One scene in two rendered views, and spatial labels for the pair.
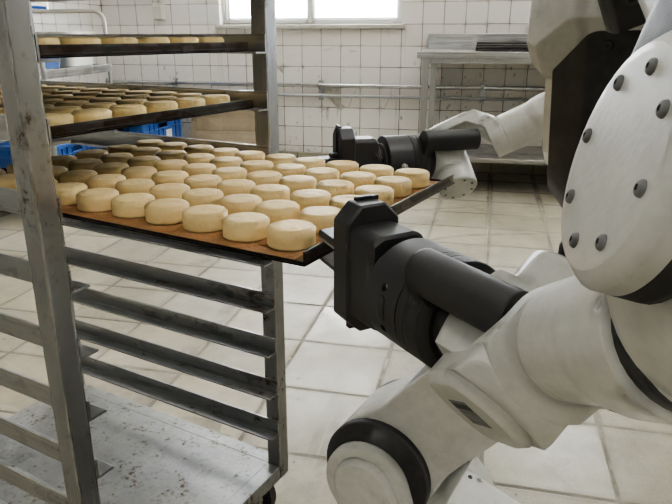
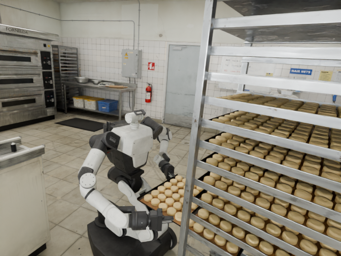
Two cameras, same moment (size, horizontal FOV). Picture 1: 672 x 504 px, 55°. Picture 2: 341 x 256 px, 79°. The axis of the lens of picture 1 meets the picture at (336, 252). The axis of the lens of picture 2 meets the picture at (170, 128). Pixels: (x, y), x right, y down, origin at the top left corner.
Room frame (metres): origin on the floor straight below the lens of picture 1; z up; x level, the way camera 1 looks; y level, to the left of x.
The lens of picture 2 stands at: (1.91, 0.11, 1.53)
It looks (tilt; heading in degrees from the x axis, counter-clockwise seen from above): 17 degrees down; 187
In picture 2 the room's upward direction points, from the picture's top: 5 degrees clockwise
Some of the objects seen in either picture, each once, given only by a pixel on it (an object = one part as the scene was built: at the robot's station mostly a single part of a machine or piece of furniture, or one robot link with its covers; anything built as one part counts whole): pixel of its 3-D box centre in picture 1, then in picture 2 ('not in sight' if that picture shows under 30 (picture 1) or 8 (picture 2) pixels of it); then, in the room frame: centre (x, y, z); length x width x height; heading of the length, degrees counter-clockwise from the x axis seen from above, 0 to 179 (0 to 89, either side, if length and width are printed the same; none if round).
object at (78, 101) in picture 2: not in sight; (83, 101); (-3.61, -3.10, 0.36); 0.47 x 0.39 x 0.26; 165
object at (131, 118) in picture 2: not in sight; (134, 118); (0.62, -0.29, 1.17); 0.10 x 0.07 x 0.09; 150
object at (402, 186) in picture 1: (392, 186); (155, 193); (0.84, -0.08, 0.78); 0.05 x 0.05 x 0.02
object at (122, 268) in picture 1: (142, 273); not in sight; (1.24, 0.40, 0.51); 0.64 x 0.03 x 0.03; 60
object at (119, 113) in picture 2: not in sight; (99, 99); (-3.48, -2.57, 0.49); 1.90 x 0.72 x 0.98; 77
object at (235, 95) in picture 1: (124, 93); (255, 249); (1.24, 0.40, 0.87); 0.64 x 0.03 x 0.03; 60
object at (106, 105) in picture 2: not in sight; (107, 105); (-3.41, -2.27, 0.36); 0.47 x 0.38 x 0.26; 169
